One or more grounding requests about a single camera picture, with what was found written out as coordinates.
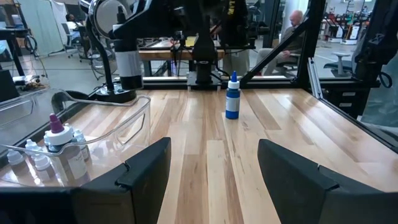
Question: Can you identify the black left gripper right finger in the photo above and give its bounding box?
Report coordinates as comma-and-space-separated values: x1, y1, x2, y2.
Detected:
257, 139, 398, 224

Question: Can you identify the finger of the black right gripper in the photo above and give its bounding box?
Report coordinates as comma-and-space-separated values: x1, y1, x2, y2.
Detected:
112, 12, 139, 40

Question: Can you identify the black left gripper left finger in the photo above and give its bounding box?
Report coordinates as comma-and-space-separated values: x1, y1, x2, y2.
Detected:
73, 137, 172, 224

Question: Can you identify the large purple food colouring bottle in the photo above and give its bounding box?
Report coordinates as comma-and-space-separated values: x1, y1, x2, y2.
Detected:
46, 113, 91, 187

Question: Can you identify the large blue food colouring bottle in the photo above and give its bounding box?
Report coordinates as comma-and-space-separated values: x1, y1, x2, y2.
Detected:
224, 70, 241, 120

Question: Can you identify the wooden workbench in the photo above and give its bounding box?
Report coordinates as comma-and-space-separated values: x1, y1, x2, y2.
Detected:
138, 48, 226, 78

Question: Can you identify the metal floor fan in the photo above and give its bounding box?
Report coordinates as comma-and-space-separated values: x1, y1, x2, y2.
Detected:
90, 46, 116, 78

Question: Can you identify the person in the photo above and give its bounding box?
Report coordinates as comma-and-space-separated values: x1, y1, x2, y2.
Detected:
65, 12, 82, 35
256, 9, 305, 76
217, 0, 251, 77

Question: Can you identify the clear plastic bin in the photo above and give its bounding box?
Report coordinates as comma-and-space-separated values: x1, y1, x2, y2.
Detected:
0, 88, 152, 187

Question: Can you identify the black desk lamp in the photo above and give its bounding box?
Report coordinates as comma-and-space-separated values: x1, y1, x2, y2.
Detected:
79, 0, 137, 104

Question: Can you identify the pale fabric screen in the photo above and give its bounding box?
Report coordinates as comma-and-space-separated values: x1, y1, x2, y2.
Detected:
18, 0, 68, 57

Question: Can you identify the dark drawer cabinet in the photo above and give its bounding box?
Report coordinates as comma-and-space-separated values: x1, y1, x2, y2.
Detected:
323, 88, 363, 121

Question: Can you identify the black side table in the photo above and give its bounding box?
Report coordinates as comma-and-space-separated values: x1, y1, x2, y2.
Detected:
0, 27, 30, 77

